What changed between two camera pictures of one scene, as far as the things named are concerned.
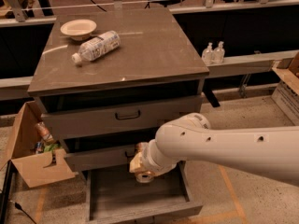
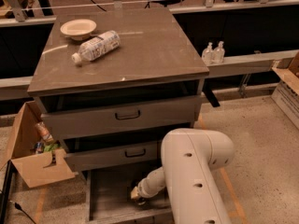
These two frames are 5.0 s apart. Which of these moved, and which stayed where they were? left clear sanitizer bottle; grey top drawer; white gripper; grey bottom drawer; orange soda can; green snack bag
Moved: white gripper; orange soda can
Stayed: grey top drawer; green snack bag; grey bottom drawer; left clear sanitizer bottle
